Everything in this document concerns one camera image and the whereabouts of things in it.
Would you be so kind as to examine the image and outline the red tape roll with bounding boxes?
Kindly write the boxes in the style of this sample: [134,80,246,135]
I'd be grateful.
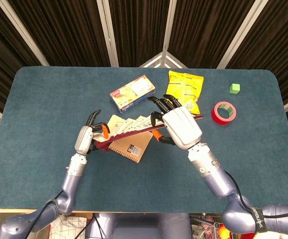
[211,101,237,125]

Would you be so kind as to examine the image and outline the yellow snack box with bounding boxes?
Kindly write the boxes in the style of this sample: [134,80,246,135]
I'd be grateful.
[109,75,156,114]

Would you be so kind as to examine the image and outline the blue felt table mat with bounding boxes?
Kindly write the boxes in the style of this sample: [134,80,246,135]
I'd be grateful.
[0,66,288,216]

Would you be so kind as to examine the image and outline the black velcro cable strap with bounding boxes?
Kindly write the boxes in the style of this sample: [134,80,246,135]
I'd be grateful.
[251,206,267,231]

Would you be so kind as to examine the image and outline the yellow spiral notebook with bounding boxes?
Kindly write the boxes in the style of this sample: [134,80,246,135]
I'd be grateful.
[107,114,154,164]

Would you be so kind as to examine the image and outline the white checkered cloth bag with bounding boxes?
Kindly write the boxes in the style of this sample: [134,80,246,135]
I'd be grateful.
[49,215,88,239]

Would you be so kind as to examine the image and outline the right robot hand orange thumb tip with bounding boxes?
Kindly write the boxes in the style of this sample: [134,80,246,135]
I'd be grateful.
[147,94,203,151]

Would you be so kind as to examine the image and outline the white triangular frame foot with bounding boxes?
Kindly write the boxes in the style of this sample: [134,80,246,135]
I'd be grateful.
[139,51,188,68]

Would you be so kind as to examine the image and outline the yellow snack bag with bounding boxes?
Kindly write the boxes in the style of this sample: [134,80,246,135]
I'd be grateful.
[164,70,204,115]

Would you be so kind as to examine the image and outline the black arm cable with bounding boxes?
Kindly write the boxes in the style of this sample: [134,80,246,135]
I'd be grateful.
[25,190,65,239]
[223,169,288,220]

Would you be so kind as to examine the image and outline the white red folding fan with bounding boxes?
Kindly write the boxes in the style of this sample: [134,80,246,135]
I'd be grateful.
[95,114,205,153]

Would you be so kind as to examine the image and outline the blue-grey robot torso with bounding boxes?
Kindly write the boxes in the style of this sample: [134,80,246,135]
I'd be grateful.
[86,213,192,239]

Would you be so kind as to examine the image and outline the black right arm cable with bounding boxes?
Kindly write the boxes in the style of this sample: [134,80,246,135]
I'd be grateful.
[223,169,288,220]

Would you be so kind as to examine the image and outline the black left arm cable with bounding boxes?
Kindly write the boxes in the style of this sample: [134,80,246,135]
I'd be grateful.
[25,190,65,239]

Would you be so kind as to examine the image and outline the green cube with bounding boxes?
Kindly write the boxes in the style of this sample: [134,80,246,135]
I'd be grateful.
[229,83,241,95]

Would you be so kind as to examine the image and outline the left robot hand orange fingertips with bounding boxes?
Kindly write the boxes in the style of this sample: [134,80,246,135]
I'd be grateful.
[74,109,109,155]

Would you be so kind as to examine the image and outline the wire basket with toys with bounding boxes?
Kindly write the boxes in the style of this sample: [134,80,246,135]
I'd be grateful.
[190,213,225,239]

